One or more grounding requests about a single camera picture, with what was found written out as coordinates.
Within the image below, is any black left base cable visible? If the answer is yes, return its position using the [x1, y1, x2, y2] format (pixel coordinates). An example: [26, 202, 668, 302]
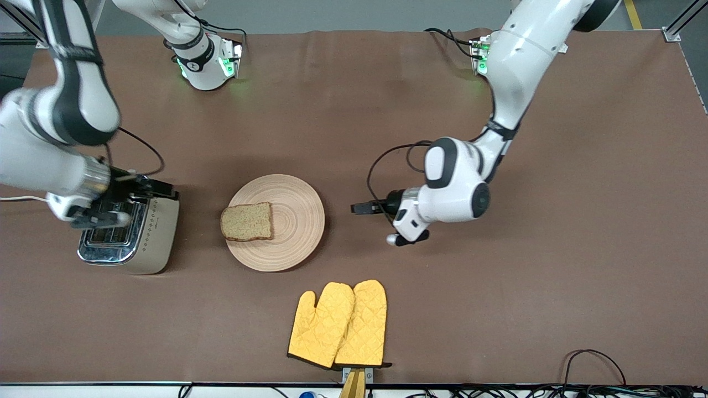
[424, 27, 480, 59]

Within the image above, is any light wooden stick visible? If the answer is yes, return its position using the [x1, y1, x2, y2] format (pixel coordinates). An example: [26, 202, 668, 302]
[339, 369, 367, 398]

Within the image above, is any brown toast slice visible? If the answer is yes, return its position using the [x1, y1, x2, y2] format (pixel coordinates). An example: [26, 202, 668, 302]
[220, 202, 274, 243]

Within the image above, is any black tangled cable bundle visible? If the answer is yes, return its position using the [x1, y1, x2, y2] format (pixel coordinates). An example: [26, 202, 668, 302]
[387, 384, 708, 398]

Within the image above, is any yellow quilted oven mitt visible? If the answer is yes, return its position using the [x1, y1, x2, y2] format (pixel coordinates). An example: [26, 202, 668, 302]
[287, 282, 355, 370]
[334, 279, 393, 369]

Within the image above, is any black base cable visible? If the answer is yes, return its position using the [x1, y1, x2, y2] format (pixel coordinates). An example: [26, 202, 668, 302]
[166, 0, 248, 62]
[424, 27, 480, 59]

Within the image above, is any grey metal clamp bracket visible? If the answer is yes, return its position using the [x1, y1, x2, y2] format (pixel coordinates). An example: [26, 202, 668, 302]
[342, 366, 374, 385]

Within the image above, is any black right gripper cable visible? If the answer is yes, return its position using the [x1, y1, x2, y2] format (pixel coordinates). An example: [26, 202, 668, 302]
[104, 126, 166, 177]

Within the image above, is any round wooden plate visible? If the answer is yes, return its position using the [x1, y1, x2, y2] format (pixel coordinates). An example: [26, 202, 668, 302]
[224, 174, 326, 273]

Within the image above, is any brown table cloth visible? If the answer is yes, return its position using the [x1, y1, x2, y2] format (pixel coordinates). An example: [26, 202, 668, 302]
[0, 28, 708, 385]

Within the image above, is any black looped cable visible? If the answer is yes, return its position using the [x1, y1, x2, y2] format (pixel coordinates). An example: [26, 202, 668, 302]
[563, 349, 628, 387]

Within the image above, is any black right base cable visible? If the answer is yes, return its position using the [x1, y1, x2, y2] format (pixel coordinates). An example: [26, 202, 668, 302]
[166, 0, 248, 62]

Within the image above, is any beige chrome toaster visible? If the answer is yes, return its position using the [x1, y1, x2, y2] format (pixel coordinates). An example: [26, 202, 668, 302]
[77, 170, 180, 275]

